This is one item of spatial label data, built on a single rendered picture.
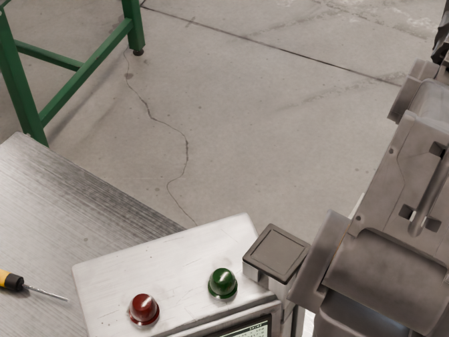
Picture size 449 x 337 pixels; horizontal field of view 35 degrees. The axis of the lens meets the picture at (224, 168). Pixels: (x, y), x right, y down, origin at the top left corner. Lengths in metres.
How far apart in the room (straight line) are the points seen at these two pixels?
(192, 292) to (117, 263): 0.07
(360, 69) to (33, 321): 1.96
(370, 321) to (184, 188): 2.09
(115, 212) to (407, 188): 1.08
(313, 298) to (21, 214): 1.10
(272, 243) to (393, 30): 2.63
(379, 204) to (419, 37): 2.74
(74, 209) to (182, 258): 0.89
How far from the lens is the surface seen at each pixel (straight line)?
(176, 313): 0.62
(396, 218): 0.47
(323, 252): 0.48
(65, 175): 1.58
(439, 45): 0.88
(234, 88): 2.90
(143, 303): 0.60
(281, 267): 0.61
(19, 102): 2.49
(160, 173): 2.62
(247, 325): 0.64
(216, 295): 0.62
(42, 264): 1.46
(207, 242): 0.66
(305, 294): 0.50
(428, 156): 0.48
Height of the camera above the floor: 2.02
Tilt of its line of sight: 50 degrees down
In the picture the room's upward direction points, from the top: 3 degrees counter-clockwise
